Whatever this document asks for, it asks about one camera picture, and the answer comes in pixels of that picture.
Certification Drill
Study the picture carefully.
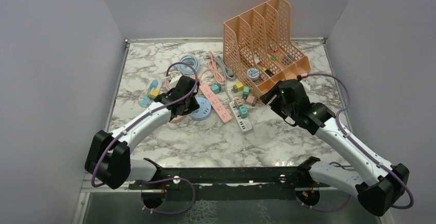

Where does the teal plug adapter front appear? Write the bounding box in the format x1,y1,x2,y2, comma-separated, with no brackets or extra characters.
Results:
238,105,248,119

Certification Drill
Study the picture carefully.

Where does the teal plug adapter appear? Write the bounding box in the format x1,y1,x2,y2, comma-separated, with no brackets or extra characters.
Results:
210,84,222,94
238,105,248,119

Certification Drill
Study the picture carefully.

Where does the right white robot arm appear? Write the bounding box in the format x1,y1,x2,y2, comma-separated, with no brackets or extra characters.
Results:
260,79,410,216

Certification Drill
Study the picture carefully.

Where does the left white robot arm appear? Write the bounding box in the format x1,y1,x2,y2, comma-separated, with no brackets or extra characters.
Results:
84,76,199,189

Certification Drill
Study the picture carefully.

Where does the teal plug adapter behind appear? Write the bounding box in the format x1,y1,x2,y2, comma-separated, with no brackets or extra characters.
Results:
210,84,222,94

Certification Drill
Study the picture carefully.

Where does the yellow plug adapter left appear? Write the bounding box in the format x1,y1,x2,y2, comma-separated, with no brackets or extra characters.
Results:
148,89,160,100

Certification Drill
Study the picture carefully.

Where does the yellow plug adapter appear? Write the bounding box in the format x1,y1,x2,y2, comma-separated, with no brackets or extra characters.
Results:
232,82,244,93
148,89,160,100

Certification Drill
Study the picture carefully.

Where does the dark green plug adapter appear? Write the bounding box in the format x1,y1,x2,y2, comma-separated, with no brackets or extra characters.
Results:
242,86,250,100

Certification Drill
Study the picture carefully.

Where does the yellow plug adapter centre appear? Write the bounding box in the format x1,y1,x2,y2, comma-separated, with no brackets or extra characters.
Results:
232,82,244,93

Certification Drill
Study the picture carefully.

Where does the pink round power strip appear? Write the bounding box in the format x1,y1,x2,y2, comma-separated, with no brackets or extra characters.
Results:
170,116,185,124

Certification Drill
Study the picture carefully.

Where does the blue round power strip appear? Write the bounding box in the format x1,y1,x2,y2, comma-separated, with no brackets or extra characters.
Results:
189,97,212,121

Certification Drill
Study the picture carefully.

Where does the blue oval power strip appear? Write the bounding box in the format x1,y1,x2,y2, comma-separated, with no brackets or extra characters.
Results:
138,79,162,108

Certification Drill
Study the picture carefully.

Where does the blue patterned round tin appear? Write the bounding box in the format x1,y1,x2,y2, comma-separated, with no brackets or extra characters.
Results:
246,68,260,82

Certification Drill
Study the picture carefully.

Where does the white power strip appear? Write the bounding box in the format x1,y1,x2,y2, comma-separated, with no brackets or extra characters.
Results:
229,101,252,133

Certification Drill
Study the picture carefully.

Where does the orange mesh file organizer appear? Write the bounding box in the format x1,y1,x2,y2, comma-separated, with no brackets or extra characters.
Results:
223,0,311,98

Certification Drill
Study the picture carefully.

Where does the pink coiled cable left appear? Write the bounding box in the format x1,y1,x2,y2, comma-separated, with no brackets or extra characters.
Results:
165,76,178,92

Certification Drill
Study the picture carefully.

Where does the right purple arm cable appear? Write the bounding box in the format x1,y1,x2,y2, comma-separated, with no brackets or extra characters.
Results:
296,73,415,213

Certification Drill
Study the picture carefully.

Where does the light blue coiled cable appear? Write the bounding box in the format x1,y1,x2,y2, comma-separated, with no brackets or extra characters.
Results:
177,54,201,77

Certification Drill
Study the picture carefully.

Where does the pink cable bundle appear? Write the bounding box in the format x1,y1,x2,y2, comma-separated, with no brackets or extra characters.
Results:
199,50,226,87

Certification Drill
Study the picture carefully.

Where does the black mounting rail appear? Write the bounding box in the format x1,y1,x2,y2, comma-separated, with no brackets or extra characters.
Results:
129,157,319,201

